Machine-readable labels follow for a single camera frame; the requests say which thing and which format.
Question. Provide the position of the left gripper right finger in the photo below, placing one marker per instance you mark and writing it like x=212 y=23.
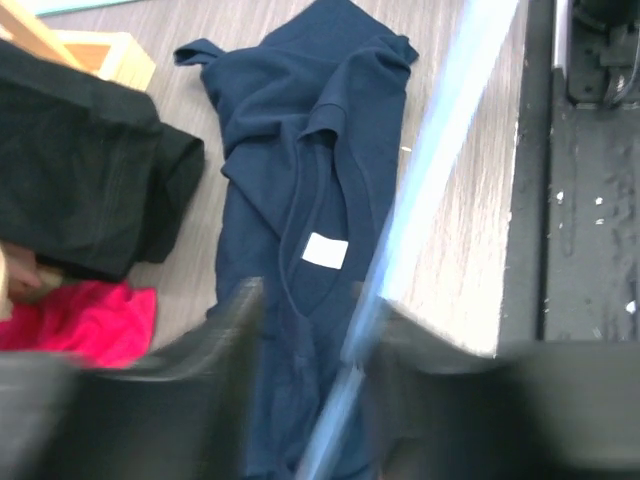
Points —
x=541 y=410

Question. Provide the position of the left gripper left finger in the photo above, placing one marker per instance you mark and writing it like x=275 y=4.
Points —
x=182 y=412

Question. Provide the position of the navy blue t shirt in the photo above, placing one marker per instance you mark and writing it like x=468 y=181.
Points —
x=310 y=120

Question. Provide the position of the blue wire hanger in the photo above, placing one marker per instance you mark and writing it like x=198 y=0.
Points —
x=483 y=27

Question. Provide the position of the magenta pink hanging shirt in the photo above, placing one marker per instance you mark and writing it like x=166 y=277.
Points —
x=105 y=325

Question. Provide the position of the beige hanging shirt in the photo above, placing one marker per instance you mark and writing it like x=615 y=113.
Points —
x=23 y=279

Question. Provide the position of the black printed hanging shirt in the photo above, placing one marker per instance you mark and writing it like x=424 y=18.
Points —
x=92 y=180

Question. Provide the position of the wooden clothes rack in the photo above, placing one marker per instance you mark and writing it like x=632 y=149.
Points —
x=115 y=57

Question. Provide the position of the teal board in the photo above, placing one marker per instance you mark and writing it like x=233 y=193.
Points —
x=43 y=8

